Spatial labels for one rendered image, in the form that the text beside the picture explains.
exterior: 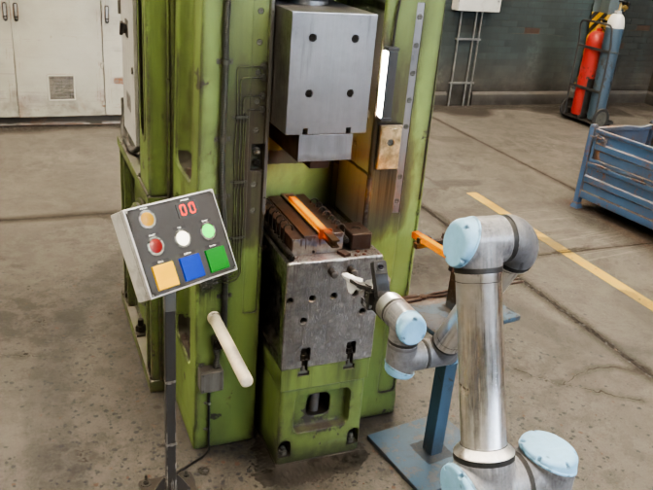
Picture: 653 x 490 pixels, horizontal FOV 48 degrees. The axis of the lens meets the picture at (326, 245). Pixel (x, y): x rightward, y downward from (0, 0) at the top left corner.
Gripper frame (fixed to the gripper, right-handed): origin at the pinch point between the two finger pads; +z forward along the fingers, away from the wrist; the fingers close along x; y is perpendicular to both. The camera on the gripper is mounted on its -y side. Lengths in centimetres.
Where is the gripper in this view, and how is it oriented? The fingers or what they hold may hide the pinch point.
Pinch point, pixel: (361, 269)
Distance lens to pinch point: 239.9
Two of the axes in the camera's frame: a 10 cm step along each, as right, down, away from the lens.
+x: 9.2, -0.9, 3.7
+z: -3.7, -3.9, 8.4
